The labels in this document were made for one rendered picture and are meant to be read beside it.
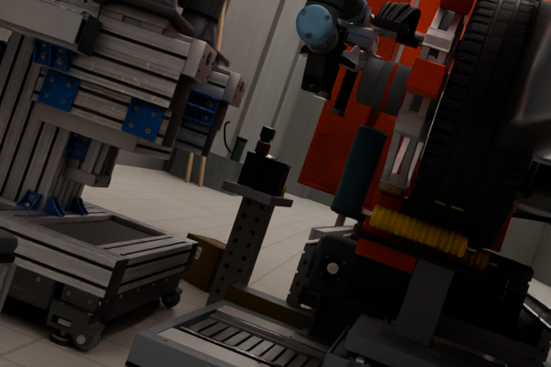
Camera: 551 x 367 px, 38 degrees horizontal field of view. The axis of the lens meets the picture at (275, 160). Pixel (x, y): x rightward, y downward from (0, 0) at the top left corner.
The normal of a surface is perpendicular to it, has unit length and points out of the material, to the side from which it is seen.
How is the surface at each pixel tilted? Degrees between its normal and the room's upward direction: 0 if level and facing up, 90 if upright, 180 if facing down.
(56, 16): 90
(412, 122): 90
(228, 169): 90
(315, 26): 90
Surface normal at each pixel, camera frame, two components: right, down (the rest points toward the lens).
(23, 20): -0.12, -0.05
